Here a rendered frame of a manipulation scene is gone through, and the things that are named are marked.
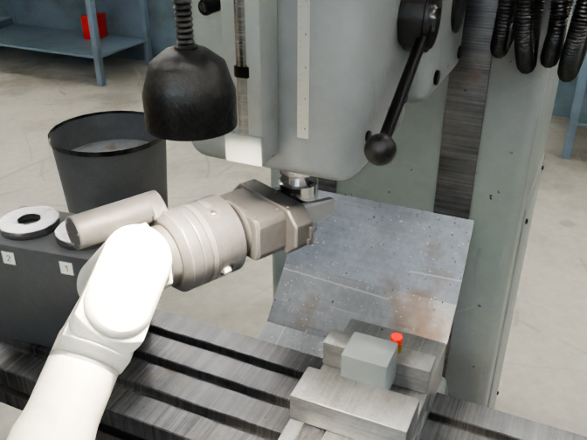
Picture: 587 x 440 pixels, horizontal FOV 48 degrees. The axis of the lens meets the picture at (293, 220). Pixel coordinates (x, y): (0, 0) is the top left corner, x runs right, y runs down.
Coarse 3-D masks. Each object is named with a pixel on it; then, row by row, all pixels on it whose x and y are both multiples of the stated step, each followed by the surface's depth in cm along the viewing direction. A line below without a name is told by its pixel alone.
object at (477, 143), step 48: (480, 0) 95; (480, 48) 98; (432, 96) 104; (480, 96) 101; (528, 96) 98; (432, 144) 108; (480, 144) 105; (528, 144) 102; (336, 192) 120; (384, 192) 116; (432, 192) 112; (480, 192) 108; (528, 192) 119; (480, 240) 112; (480, 288) 116; (480, 336) 120; (480, 384) 125
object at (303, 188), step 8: (280, 176) 78; (312, 176) 78; (280, 184) 76; (288, 184) 76; (296, 184) 76; (304, 184) 76; (312, 184) 76; (288, 192) 76; (296, 192) 76; (304, 192) 76; (312, 192) 76
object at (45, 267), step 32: (0, 224) 101; (32, 224) 101; (64, 224) 101; (0, 256) 100; (32, 256) 98; (64, 256) 96; (0, 288) 103; (32, 288) 101; (64, 288) 99; (0, 320) 107; (32, 320) 104; (64, 320) 102
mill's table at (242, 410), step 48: (0, 336) 109; (192, 336) 109; (240, 336) 109; (0, 384) 104; (144, 384) 99; (192, 384) 99; (240, 384) 99; (288, 384) 99; (144, 432) 93; (192, 432) 91; (240, 432) 91; (432, 432) 91; (480, 432) 92; (528, 432) 91
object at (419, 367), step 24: (336, 336) 92; (384, 336) 98; (408, 336) 98; (336, 360) 91; (408, 360) 87; (432, 360) 87; (408, 384) 88; (432, 384) 90; (288, 432) 81; (312, 432) 81
